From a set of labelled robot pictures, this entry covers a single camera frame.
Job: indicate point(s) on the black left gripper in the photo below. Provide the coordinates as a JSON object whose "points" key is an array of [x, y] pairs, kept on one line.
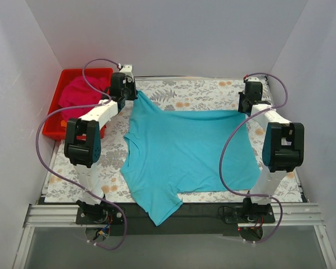
{"points": [[131, 91]]}

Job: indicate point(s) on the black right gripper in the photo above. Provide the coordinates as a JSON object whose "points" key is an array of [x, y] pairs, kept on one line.
{"points": [[243, 105]]}

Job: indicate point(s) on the turquoise t shirt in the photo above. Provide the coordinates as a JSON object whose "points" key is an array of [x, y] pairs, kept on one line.
{"points": [[174, 152]]}

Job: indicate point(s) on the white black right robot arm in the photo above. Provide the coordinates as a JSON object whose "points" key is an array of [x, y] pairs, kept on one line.
{"points": [[283, 149]]}

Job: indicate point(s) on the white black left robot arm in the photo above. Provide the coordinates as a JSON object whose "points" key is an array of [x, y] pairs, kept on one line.
{"points": [[82, 146]]}

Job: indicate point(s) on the magenta t shirt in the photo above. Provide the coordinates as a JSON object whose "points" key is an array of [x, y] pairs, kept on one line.
{"points": [[78, 92]]}

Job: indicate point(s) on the orange cloth in bin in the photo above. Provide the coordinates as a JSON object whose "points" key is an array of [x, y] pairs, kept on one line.
{"points": [[63, 124]]}

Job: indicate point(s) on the red plastic bin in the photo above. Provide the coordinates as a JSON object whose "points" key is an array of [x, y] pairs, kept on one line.
{"points": [[52, 127]]}

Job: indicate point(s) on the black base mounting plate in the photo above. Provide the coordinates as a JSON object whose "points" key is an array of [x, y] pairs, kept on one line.
{"points": [[190, 218]]}

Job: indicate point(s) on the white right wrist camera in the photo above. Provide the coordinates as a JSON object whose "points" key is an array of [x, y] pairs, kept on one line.
{"points": [[251, 78]]}

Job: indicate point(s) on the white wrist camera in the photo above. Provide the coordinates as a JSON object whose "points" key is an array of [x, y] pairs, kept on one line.
{"points": [[127, 69], [251, 78]]}

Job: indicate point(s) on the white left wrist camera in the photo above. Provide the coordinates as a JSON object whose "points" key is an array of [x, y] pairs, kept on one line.
{"points": [[127, 69]]}

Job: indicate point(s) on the aluminium frame rail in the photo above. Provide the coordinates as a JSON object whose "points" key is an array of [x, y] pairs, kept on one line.
{"points": [[193, 235]]}

